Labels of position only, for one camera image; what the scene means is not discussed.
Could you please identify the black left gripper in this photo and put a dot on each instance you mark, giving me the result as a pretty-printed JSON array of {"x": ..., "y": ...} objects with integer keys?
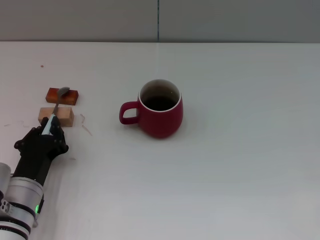
[{"x": 37, "y": 155}]

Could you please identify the red ceramic mug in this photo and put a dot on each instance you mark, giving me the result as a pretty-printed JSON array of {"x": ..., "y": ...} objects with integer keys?
[{"x": 161, "y": 120}]

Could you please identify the red-brown wooden block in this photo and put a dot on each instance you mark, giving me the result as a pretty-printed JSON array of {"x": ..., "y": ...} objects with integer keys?
[{"x": 72, "y": 97}]

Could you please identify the light wooden block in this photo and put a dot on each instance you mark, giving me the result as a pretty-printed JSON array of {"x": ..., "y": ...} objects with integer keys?
[{"x": 65, "y": 116}]

